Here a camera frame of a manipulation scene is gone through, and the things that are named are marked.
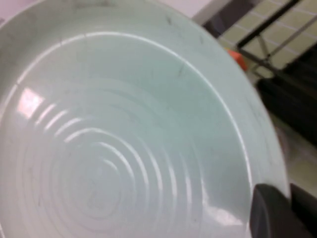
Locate light blue-green plate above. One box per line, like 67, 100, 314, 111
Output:
0, 0, 292, 238

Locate black wire dish rack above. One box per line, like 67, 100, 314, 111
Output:
200, 0, 317, 75

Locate black plastic drip tray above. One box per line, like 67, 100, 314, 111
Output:
257, 64, 317, 149

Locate green grid tablecloth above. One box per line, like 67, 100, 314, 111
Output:
215, 0, 317, 189

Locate orange cube block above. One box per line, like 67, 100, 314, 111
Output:
226, 48, 247, 71

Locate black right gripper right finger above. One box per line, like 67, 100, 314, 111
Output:
289, 182, 317, 238

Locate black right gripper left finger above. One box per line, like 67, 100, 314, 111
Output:
249, 183, 302, 238

